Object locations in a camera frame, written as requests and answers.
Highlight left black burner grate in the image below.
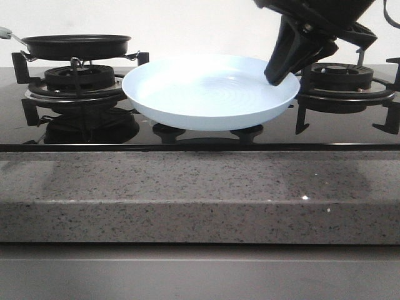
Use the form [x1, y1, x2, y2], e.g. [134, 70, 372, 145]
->
[12, 52, 138, 131]

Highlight black cable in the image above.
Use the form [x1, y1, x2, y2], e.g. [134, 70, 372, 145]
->
[382, 0, 400, 29]

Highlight black glass cooktop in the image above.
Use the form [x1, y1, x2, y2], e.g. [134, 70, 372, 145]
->
[1, 67, 399, 152]

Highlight light blue plate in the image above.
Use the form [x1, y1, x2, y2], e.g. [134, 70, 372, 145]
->
[122, 54, 300, 131]

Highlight left gas burner head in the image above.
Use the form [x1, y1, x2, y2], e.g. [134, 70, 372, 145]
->
[44, 64, 115, 91]

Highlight black frying pan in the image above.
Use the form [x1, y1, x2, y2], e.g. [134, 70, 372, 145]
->
[1, 27, 131, 61]

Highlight right gas burner head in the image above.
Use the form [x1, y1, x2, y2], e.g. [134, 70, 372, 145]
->
[310, 62, 374, 91]

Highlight grey cabinet front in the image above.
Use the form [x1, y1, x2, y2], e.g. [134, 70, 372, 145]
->
[1, 244, 399, 299]

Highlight gas burner head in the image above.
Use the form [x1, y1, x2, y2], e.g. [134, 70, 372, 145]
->
[310, 62, 374, 91]
[44, 64, 115, 91]

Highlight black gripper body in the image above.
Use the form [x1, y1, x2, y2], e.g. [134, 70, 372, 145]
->
[255, 0, 377, 49]

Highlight grey speckled stone countertop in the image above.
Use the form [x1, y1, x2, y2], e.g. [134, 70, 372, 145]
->
[1, 151, 399, 244]

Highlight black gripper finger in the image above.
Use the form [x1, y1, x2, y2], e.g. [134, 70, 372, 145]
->
[290, 40, 338, 73]
[264, 15, 325, 86]

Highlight black burner grate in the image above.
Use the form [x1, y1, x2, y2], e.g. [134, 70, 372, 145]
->
[296, 49, 399, 134]
[12, 52, 138, 131]

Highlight right black burner grate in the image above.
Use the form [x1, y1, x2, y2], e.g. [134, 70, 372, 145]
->
[296, 49, 399, 134]

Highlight wire pan support ring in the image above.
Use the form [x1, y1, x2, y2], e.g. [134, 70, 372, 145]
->
[20, 50, 140, 72]

